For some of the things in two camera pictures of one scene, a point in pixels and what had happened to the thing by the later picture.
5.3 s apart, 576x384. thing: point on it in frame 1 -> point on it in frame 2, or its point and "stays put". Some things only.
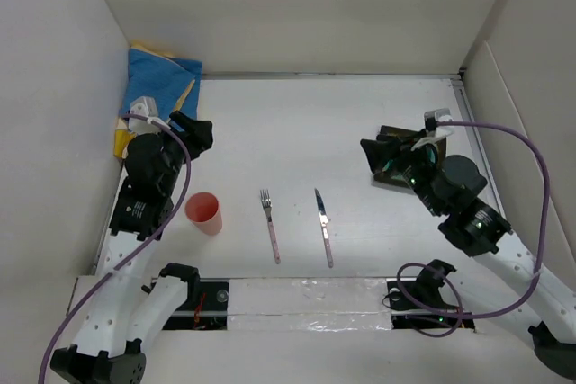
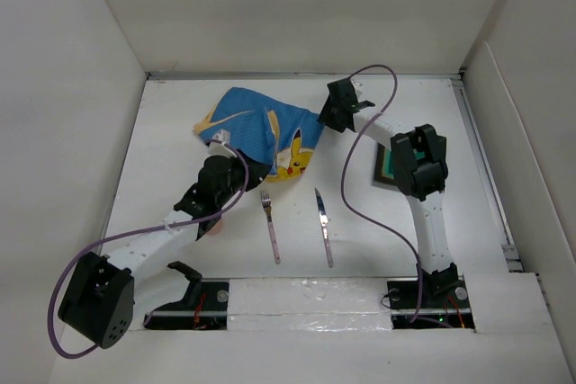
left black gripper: [195, 135] -> [256, 172]
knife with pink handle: [324, 226] stays put
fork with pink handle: [266, 202] stays put
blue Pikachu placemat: [174, 83] -> [283, 135]
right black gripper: [395, 147] -> [326, 117]
